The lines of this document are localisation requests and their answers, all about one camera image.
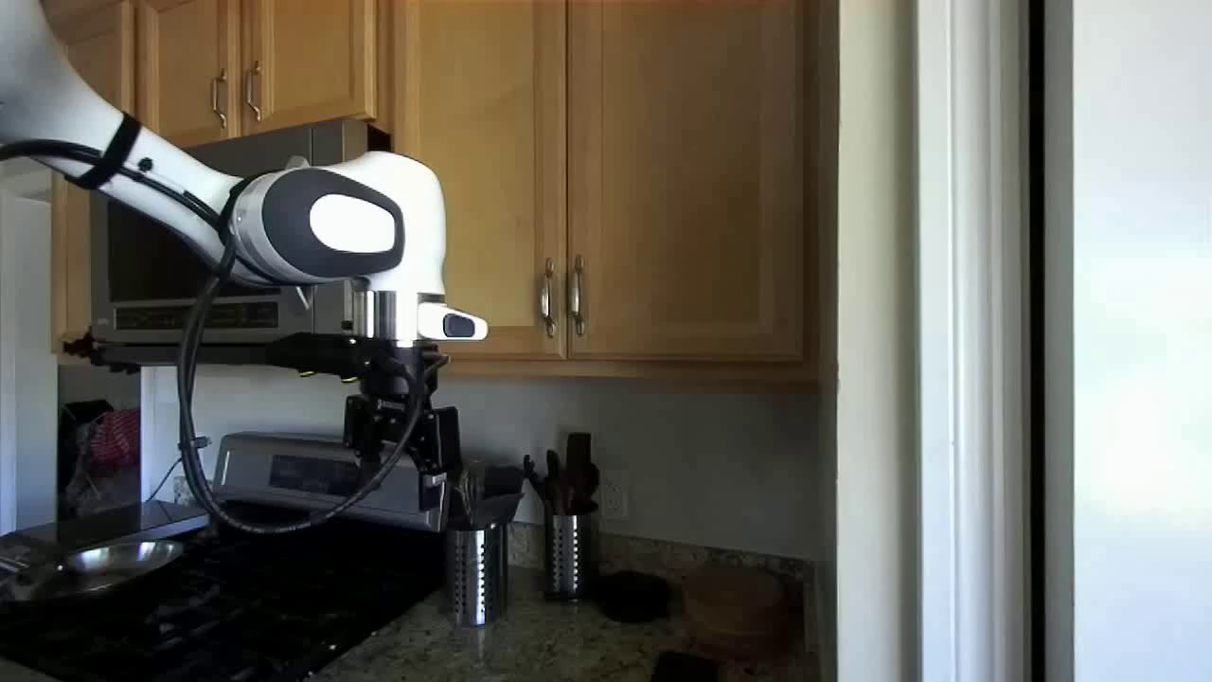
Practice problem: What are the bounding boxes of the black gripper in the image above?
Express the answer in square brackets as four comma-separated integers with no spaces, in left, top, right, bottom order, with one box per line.
[342,335,465,511]

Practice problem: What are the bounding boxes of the silver cabinet door handle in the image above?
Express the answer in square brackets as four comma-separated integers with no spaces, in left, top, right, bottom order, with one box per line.
[533,259,562,343]
[565,254,592,343]

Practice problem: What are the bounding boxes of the small wooden cabinet door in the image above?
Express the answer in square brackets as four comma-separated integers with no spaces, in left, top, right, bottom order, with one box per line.
[240,0,381,133]
[133,0,244,151]

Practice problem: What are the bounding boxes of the black slotted spatula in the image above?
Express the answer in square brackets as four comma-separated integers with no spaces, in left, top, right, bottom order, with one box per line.
[470,463,530,531]

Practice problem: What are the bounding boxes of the black kitchen utensil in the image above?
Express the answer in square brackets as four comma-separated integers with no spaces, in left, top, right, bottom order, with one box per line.
[520,447,568,518]

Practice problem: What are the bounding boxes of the perforated steel utensil holder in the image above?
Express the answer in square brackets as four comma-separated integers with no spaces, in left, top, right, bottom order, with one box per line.
[541,508,604,607]
[443,518,513,634]

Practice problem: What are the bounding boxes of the dark brown wooden utensil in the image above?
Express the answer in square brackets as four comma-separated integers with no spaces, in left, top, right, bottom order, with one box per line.
[562,430,606,517]

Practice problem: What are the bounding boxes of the small black skillet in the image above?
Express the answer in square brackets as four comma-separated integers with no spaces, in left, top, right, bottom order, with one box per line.
[592,567,677,627]

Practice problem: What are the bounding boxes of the stainless steel microwave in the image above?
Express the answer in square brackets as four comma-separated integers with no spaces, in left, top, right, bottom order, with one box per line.
[60,117,398,373]

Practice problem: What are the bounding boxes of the red fabric item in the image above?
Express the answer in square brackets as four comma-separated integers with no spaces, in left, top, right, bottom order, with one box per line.
[56,397,144,517]

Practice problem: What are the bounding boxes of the silver frying pan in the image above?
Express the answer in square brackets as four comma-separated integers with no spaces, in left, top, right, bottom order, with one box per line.
[0,535,191,607]

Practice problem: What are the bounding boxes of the black rectangular phone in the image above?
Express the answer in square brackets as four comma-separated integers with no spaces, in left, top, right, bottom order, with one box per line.
[647,648,729,682]

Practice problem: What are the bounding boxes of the stack of round wooden trivets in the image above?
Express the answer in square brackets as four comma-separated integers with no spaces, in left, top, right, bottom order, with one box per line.
[677,560,813,666]

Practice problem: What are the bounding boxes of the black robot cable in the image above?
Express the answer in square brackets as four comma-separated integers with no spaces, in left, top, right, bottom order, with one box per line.
[0,137,437,543]

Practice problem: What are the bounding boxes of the small silver door handle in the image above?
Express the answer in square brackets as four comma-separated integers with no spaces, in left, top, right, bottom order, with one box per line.
[210,63,235,129]
[240,60,269,125]

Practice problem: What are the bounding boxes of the white door frame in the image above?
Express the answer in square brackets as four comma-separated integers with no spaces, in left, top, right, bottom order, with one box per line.
[912,0,1033,682]

